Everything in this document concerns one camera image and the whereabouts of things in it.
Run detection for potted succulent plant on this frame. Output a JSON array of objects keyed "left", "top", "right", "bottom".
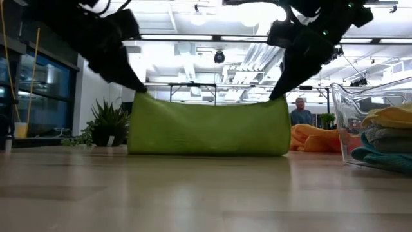
[{"left": 61, "top": 98, "right": 131, "bottom": 148}]

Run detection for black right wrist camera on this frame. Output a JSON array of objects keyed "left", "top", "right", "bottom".
[{"left": 266, "top": 19, "right": 302, "bottom": 49}]

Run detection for black aluminium rig frame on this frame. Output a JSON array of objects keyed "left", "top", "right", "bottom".
[{"left": 12, "top": 137, "right": 65, "bottom": 149}]

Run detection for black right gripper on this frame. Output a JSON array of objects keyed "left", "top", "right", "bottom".
[{"left": 268, "top": 0, "right": 374, "bottom": 101}]

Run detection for pale yellow cup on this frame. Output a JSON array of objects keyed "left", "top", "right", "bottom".
[{"left": 12, "top": 122, "right": 28, "bottom": 139}]

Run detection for black ceiling light rail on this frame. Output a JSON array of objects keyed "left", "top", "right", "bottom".
[{"left": 128, "top": 33, "right": 412, "bottom": 45}]

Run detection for person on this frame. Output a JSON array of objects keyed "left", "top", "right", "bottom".
[{"left": 289, "top": 97, "right": 314, "bottom": 126}]

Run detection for orange microfiber towel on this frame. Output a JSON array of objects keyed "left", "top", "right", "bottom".
[{"left": 289, "top": 124, "right": 361, "bottom": 153}]

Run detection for yellow microfiber towel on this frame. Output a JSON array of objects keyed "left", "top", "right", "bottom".
[{"left": 360, "top": 102, "right": 412, "bottom": 130}]

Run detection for teal microfiber towel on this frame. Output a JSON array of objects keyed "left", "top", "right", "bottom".
[{"left": 350, "top": 131, "right": 412, "bottom": 173}]

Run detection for grey microfiber towel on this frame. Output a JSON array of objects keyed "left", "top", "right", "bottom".
[{"left": 365, "top": 124, "right": 412, "bottom": 154}]

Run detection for green microfiber towel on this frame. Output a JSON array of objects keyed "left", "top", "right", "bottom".
[{"left": 127, "top": 92, "right": 292, "bottom": 157}]

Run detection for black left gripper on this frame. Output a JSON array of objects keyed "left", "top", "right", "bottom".
[{"left": 69, "top": 19, "right": 148, "bottom": 94}]

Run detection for clear plastic bin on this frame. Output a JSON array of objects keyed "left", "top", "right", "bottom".
[{"left": 330, "top": 77, "right": 412, "bottom": 175}]

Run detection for yellow cable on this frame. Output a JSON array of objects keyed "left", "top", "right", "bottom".
[
  {"left": 26, "top": 27, "right": 41, "bottom": 130},
  {"left": 0, "top": 0, "right": 21, "bottom": 123}
]

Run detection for small leafy potted plant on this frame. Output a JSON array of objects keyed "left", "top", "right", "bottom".
[{"left": 320, "top": 113, "right": 335, "bottom": 130}]

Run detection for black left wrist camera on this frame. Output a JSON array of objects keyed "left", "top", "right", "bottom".
[{"left": 111, "top": 8, "right": 142, "bottom": 41}]

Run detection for white bottle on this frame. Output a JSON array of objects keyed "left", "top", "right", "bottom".
[{"left": 3, "top": 134, "right": 14, "bottom": 155}]

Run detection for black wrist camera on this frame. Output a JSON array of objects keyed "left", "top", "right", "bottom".
[
  {"left": 266, "top": 19, "right": 302, "bottom": 49},
  {"left": 111, "top": 8, "right": 142, "bottom": 41}
]

